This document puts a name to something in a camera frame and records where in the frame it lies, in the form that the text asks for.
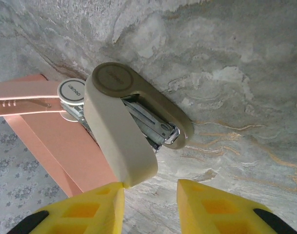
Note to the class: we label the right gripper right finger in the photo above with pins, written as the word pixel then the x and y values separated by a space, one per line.
pixel 211 214

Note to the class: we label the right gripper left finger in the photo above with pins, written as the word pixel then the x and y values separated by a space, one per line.
pixel 89 214

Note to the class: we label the pink plastic tray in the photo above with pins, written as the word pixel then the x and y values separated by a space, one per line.
pixel 65 151

